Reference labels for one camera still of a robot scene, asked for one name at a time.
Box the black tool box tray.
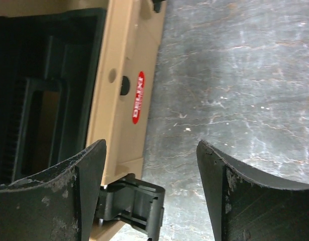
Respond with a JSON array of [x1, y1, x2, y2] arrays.
[[0, 8, 106, 184]]

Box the tan plastic tool box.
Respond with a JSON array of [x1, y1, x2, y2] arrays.
[[0, 1, 167, 240]]

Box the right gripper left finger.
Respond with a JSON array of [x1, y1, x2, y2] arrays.
[[0, 140, 107, 240]]

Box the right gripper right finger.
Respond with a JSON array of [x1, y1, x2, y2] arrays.
[[196, 141, 309, 240]]

